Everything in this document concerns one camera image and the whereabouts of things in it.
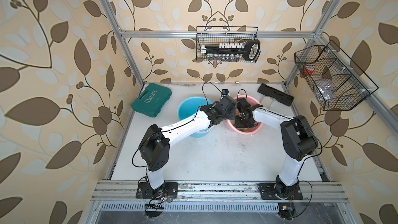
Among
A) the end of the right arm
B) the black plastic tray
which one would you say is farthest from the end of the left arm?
the black plastic tray

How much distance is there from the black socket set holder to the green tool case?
45cm

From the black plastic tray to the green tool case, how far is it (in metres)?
0.71

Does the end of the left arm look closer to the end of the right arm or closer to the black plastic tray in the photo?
the end of the right arm

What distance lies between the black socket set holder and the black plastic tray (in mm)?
346

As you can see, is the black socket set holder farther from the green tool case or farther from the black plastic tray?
the green tool case

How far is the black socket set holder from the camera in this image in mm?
823

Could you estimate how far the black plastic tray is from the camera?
1104 mm

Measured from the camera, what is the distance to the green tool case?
1034mm

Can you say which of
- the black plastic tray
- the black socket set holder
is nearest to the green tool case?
the black socket set holder
